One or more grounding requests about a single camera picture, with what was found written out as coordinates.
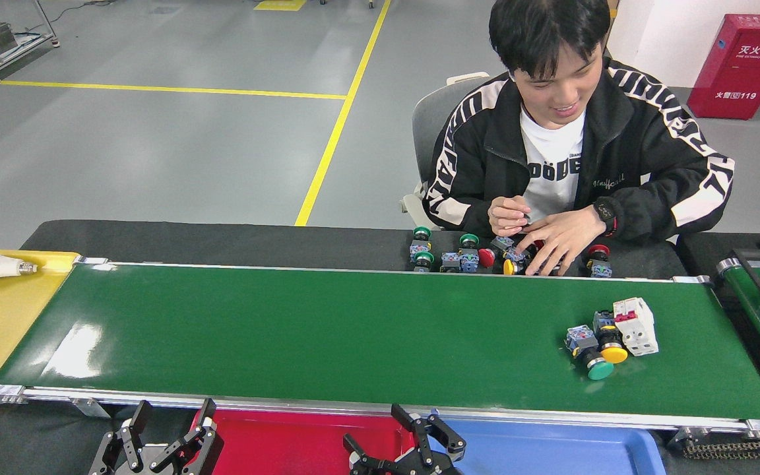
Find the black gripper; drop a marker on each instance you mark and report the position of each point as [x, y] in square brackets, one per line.
[426, 471]
[144, 460]

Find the green push button switch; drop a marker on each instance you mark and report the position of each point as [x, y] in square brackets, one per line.
[424, 258]
[599, 369]
[421, 233]
[468, 240]

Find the red push button switch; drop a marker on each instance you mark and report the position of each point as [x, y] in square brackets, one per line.
[516, 254]
[449, 262]
[486, 257]
[598, 251]

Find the white circuit breaker red lever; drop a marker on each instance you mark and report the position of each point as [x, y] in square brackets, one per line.
[637, 326]

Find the person's right forearm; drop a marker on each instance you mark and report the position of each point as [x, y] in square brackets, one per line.
[459, 204]

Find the person's left forearm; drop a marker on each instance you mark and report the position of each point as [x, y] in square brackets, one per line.
[664, 211]

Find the wide green conveyor belt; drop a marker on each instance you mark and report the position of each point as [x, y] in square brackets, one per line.
[353, 330]

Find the person's right hand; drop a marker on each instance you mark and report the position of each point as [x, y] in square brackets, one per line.
[506, 216]

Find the person's left hand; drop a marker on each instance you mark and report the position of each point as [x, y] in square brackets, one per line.
[565, 241]

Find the blue plastic bin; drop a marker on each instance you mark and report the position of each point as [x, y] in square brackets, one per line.
[551, 452]

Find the red plastic bin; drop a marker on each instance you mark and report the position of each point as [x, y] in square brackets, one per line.
[287, 442]

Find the black wrist watch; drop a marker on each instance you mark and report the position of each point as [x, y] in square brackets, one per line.
[604, 212]

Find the person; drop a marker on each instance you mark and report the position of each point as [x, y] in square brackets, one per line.
[551, 165]

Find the grey office chair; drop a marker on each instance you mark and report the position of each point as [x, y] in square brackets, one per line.
[429, 125]

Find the metal rack on wheels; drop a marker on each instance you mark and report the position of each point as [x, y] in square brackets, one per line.
[30, 41]

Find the red fire extinguisher box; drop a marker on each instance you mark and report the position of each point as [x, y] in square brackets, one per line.
[743, 72]

